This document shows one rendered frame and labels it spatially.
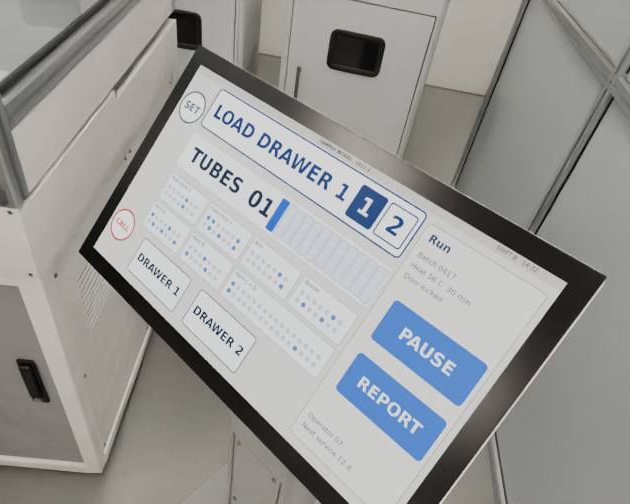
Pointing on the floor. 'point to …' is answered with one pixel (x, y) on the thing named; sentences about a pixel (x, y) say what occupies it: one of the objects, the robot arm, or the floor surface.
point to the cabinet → (61, 348)
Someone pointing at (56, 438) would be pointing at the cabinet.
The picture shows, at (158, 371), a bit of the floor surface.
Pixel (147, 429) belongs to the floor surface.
